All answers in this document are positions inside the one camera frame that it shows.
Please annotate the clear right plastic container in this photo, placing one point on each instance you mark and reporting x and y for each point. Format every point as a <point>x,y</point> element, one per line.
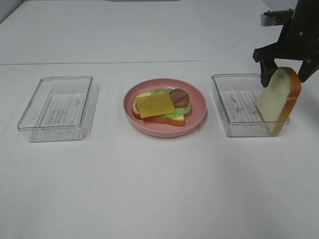
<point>236,98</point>

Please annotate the pink round plate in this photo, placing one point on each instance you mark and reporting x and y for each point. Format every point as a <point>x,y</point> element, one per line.
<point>192,119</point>

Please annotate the green lettuce leaf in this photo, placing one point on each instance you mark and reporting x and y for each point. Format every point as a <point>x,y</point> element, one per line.
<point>180,112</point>

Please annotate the bacon strip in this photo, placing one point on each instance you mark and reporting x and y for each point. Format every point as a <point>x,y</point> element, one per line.
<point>182,103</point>
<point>177,94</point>

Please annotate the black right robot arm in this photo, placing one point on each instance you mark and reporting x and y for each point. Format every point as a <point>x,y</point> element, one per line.
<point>306,13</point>

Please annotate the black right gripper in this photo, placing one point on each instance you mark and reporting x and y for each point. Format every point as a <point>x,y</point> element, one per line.
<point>294,43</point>

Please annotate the clear left plastic container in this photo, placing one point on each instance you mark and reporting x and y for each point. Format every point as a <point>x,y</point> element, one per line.
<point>60,109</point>

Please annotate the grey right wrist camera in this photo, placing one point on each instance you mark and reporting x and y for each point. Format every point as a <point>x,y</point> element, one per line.
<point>280,17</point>

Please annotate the white bread slice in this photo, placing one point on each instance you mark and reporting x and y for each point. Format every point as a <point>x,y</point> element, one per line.
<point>178,120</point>

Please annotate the yellow cheese slice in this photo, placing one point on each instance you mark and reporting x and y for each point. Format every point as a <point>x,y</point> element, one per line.
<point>147,105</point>

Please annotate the clear plastic container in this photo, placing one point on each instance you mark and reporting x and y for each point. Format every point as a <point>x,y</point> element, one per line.
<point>236,98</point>
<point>60,109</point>

